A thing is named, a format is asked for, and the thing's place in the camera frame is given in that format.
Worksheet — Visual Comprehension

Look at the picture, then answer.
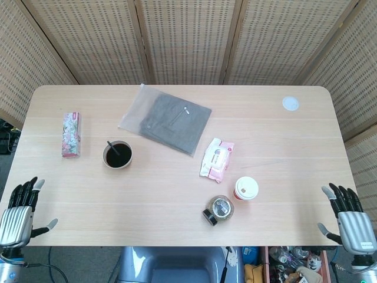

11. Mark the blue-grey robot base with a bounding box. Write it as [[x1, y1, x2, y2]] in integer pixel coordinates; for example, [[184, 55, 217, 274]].
[[116, 246, 245, 283]]

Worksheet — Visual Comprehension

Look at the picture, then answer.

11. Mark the black plastic spoon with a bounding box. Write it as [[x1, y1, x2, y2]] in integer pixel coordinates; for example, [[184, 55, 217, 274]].
[[106, 140, 121, 156]]

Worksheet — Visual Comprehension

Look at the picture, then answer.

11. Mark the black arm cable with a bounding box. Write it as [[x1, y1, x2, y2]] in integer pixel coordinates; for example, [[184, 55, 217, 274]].
[[25, 262, 71, 283]]

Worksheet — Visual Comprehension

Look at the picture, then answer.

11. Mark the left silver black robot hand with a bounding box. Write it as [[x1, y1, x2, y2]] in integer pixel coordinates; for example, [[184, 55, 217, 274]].
[[0, 176, 59, 248]]

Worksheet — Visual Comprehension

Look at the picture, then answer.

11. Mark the clear bag with grey garment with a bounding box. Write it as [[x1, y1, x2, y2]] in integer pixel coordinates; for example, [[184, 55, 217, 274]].
[[117, 84, 213, 159]]

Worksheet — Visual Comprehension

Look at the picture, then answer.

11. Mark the round glass jar black lid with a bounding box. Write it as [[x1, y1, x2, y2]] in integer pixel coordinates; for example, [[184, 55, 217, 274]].
[[201, 195, 236, 227]]

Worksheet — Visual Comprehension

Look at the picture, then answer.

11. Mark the woven bamboo folding screen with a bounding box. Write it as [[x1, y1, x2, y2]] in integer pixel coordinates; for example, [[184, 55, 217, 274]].
[[0, 0, 377, 201]]

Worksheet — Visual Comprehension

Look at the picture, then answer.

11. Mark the red paper cup white lid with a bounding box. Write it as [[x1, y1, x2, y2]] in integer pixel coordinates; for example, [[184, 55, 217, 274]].
[[233, 176, 260, 202]]

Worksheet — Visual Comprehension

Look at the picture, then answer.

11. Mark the yellow cloth bag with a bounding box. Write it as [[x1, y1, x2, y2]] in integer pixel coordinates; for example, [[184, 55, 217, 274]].
[[244, 264, 265, 283]]

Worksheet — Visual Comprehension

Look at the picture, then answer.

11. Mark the cup of black coffee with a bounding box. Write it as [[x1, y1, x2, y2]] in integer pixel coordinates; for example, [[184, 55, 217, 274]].
[[102, 140, 134, 169]]

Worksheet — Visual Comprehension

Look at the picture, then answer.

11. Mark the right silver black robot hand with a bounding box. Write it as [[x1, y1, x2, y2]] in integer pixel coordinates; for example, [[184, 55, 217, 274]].
[[317, 183, 377, 254]]

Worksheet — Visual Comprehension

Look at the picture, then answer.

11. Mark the pink floral tissue box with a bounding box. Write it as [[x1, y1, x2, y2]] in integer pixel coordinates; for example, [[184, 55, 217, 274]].
[[61, 111, 83, 159]]

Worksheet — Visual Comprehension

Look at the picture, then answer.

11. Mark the white round cable grommet cap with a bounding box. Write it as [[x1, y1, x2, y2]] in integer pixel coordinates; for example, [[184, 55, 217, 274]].
[[282, 96, 302, 112]]

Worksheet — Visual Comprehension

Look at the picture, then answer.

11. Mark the blue box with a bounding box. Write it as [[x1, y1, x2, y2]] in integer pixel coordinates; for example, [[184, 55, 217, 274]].
[[242, 246, 262, 266]]

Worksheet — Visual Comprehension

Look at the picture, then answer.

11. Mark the pink white wet wipes pack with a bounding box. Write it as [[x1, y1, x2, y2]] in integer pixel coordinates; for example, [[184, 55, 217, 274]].
[[199, 137, 236, 184]]

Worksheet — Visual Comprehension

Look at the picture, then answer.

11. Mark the red crate of clutter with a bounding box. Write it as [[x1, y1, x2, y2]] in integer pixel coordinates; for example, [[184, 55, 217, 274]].
[[260, 246, 335, 283]]

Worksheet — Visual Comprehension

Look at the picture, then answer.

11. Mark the black equipment pile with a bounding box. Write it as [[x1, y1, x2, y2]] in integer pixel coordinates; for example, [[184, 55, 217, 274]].
[[0, 119, 21, 154]]

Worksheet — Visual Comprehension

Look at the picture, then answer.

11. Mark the white perforated bracket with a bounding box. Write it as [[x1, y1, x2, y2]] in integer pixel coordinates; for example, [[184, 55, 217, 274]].
[[226, 246, 240, 268]]

